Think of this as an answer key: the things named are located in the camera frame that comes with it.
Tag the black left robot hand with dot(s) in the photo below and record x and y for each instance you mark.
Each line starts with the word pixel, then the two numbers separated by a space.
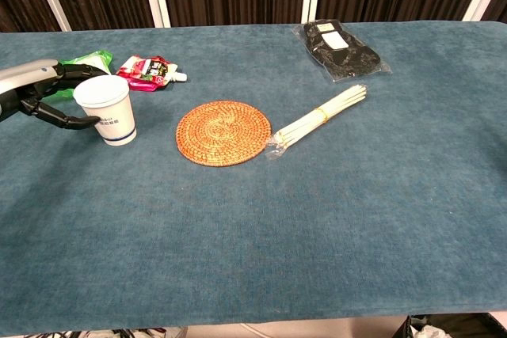
pixel 47 81

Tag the white paper cup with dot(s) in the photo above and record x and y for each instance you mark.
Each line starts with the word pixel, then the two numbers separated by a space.
pixel 111 111

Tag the round woven orange coaster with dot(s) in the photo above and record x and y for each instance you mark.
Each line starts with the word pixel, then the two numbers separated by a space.
pixel 224 132

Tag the green plastic pouch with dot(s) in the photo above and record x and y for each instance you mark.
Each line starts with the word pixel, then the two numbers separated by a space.
pixel 95 60

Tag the red spouted drink pouch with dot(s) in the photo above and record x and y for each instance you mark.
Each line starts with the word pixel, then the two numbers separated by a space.
pixel 148 73

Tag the blue velvet tablecloth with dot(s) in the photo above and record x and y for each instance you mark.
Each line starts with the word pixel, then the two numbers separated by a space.
pixel 253 195

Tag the bundle of white straws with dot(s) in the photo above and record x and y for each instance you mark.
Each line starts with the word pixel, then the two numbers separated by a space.
pixel 317 118

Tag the yellow rubber band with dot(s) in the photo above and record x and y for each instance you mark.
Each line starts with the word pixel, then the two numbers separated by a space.
pixel 323 114

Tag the black socks in plastic bag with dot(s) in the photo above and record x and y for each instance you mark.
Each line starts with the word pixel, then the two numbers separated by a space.
pixel 341 50

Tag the black storage bin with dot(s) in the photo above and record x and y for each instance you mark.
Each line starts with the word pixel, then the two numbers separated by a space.
pixel 455 326

